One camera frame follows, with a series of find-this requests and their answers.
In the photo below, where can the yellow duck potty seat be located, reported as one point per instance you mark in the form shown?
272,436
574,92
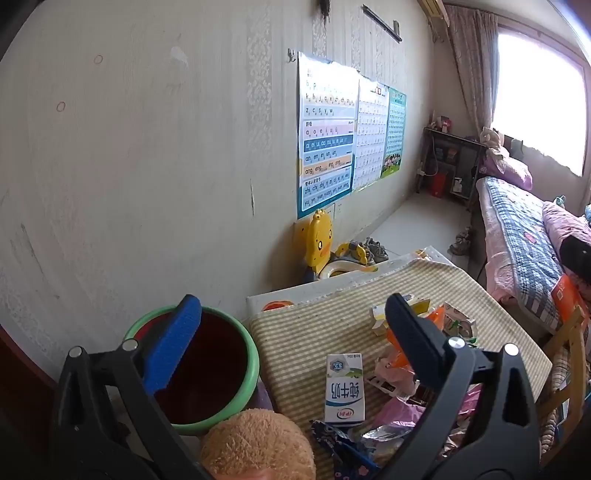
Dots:
313,240

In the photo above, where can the blue pinyin wall poster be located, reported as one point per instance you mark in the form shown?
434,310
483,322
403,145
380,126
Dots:
328,101

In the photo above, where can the bed with plaid blanket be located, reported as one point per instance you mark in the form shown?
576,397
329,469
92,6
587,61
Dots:
522,265

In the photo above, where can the yellow checked tablecloth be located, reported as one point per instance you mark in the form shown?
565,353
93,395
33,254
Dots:
294,342

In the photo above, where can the orange box on bed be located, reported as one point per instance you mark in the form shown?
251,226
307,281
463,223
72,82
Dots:
566,298

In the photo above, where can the white chart wall poster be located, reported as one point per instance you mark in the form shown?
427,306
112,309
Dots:
371,126

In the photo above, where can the pink quilt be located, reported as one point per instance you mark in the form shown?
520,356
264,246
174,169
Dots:
570,237

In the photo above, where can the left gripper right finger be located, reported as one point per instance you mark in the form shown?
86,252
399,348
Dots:
501,441

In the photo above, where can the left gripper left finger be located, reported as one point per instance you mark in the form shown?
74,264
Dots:
109,423

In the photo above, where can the brown plush teddy bear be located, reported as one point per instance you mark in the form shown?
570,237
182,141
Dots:
257,444

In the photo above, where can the wooden chair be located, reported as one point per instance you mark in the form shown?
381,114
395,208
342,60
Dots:
561,405

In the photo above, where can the pink curtain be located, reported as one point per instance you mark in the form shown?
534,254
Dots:
474,38

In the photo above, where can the white blue milk carton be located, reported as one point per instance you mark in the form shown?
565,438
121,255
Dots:
345,401

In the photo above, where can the red container on floor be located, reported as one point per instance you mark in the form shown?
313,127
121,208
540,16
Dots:
438,185

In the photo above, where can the shoes on floor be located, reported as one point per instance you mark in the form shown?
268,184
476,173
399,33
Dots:
463,243

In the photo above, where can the pink foil wrapper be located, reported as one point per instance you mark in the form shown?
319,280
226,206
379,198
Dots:
398,412

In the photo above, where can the green number wall poster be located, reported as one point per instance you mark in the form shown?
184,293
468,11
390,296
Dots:
395,133

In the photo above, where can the red green-rimmed trash bin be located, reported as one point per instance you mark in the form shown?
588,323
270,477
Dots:
199,364

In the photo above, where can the dark metal shelf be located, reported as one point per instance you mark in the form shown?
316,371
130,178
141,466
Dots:
460,157

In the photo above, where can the purple pillow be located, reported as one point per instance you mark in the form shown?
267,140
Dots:
511,170

